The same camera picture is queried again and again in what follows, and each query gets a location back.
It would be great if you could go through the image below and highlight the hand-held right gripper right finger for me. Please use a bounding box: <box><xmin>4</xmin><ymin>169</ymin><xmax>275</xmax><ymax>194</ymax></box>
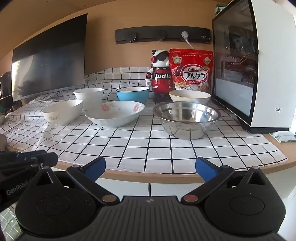
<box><xmin>181</xmin><ymin>157</ymin><xmax>266</xmax><ymax>206</ymax></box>

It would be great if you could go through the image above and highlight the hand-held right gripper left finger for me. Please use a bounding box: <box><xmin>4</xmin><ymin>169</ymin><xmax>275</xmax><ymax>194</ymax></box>
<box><xmin>35</xmin><ymin>156</ymin><xmax>120</xmax><ymax>206</ymax></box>

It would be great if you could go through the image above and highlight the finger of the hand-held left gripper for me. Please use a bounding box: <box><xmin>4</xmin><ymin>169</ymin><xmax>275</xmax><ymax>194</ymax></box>
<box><xmin>0</xmin><ymin>150</ymin><xmax>48</xmax><ymax>164</ymax></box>
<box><xmin>0</xmin><ymin>152</ymin><xmax>58</xmax><ymax>173</ymax></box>

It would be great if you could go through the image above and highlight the stainless steel bowl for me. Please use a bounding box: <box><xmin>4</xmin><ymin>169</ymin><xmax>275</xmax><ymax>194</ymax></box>
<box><xmin>153</xmin><ymin>101</ymin><xmax>221</xmax><ymax>140</ymax></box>

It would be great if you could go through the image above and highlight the white floral bowl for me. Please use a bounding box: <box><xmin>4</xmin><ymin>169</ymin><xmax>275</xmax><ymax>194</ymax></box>
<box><xmin>85</xmin><ymin>100</ymin><xmax>145</xmax><ymax>128</ymax></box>

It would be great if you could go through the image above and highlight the tall white bowl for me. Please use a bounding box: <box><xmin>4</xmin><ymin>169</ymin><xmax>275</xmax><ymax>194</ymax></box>
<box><xmin>73</xmin><ymin>88</ymin><xmax>105</xmax><ymax>111</ymax></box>

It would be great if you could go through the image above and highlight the yellow-rimmed white bowl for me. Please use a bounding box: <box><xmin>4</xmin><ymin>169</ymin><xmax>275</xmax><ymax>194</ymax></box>
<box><xmin>169</xmin><ymin>90</ymin><xmax>211</xmax><ymax>105</ymax></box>

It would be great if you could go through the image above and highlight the blue bowl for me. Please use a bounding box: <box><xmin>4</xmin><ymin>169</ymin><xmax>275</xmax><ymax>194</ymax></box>
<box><xmin>116</xmin><ymin>87</ymin><xmax>151</xmax><ymax>105</ymax></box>

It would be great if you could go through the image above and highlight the white oval bowl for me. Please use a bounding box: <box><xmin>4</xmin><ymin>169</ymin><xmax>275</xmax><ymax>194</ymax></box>
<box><xmin>42</xmin><ymin>99</ymin><xmax>83</xmax><ymax>126</ymax></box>

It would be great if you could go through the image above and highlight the dark chair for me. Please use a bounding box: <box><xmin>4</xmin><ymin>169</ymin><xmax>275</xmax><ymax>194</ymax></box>
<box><xmin>0</xmin><ymin>71</ymin><xmax>13</xmax><ymax>112</ymax></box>

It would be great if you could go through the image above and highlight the white green tissue packet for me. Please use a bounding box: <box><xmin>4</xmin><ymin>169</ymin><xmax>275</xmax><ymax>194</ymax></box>
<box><xmin>269</xmin><ymin>131</ymin><xmax>296</xmax><ymax>143</ymax></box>

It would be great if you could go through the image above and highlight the red cereal bag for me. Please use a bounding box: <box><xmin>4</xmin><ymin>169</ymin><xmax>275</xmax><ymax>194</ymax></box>
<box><xmin>169</xmin><ymin>48</ymin><xmax>213</xmax><ymax>93</ymax></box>

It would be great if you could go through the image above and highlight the black computer monitor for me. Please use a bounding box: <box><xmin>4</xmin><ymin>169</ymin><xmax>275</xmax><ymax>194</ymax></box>
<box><xmin>11</xmin><ymin>13</ymin><xmax>88</xmax><ymax>102</ymax></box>

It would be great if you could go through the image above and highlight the red black robot toy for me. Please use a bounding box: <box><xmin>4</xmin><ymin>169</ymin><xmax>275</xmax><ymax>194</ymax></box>
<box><xmin>146</xmin><ymin>49</ymin><xmax>174</xmax><ymax>103</ymax></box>

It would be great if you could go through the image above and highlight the white computer case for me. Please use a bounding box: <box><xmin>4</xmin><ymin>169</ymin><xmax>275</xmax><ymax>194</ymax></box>
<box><xmin>211</xmin><ymin>0</ymin><xmax>295</xmax><ymax>134</ymax></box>

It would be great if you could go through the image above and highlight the green patterned container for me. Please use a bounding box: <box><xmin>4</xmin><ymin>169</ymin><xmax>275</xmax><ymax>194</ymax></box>
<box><xmin>214</xmin><ymin>3</ymin><xmax>228</xmax><ymax>16</ymax></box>

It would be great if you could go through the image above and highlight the white power plug with cable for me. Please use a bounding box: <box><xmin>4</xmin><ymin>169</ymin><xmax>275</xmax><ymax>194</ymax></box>
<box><xmin>181</xmin><ymin>31</ymin><xmax>195</xmax><ymax>50</ymax></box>

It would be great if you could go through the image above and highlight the black wall power strip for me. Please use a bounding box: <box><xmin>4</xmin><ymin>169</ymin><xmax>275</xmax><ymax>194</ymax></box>
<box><xmin>115</xmin><ymin>27</ymin><xmax>211</xmax><ymax>44</ymax></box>

